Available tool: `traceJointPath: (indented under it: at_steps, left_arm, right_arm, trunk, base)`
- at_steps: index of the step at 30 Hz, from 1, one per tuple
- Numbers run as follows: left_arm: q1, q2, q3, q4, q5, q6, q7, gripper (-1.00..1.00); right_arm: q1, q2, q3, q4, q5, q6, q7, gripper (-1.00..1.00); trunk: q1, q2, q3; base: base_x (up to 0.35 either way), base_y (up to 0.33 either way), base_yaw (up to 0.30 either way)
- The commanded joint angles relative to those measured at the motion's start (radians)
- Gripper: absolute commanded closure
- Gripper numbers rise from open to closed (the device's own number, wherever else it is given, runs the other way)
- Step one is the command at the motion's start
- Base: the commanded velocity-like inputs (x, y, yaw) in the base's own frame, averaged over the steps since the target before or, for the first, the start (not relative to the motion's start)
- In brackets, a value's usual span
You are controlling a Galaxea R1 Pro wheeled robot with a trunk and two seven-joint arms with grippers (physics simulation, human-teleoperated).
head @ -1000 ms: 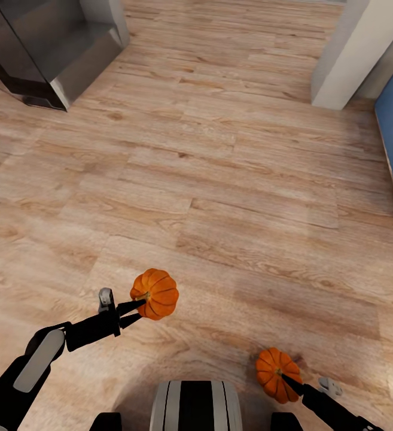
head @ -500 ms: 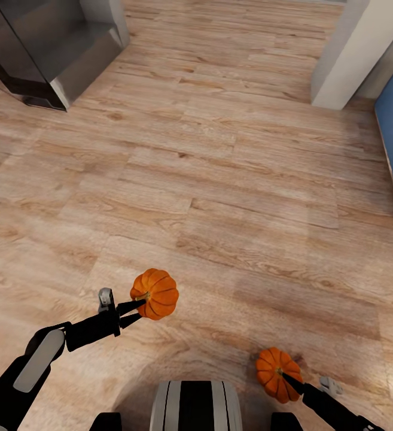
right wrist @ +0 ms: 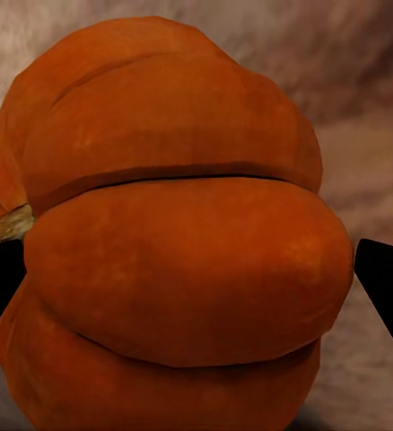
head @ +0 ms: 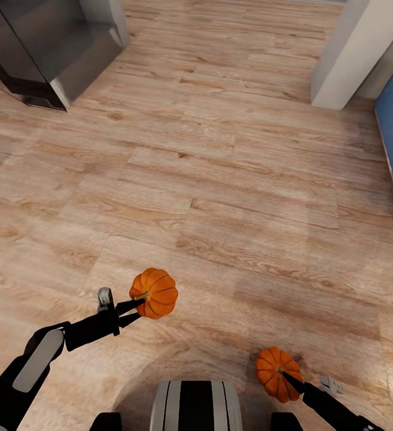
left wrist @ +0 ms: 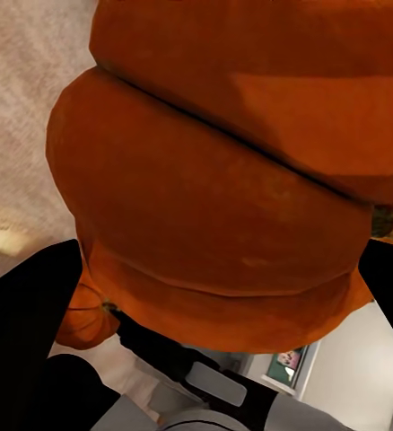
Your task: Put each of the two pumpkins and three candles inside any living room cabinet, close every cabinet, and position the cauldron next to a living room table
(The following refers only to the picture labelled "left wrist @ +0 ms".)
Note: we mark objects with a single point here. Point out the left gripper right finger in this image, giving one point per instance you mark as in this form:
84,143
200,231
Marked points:
376,268

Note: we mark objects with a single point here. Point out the shelf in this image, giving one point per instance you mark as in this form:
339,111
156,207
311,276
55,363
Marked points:
294,382

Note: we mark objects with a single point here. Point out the coffee table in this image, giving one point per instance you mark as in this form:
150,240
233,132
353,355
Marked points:
171,399

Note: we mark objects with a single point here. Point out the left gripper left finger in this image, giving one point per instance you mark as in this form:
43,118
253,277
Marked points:
34,298

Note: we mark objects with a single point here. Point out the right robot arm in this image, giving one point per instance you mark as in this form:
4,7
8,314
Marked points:
254,405

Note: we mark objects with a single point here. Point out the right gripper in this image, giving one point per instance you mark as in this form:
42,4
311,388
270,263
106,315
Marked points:
155,349

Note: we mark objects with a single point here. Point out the pumpkin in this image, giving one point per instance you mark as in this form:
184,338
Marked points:
227,163
88,320

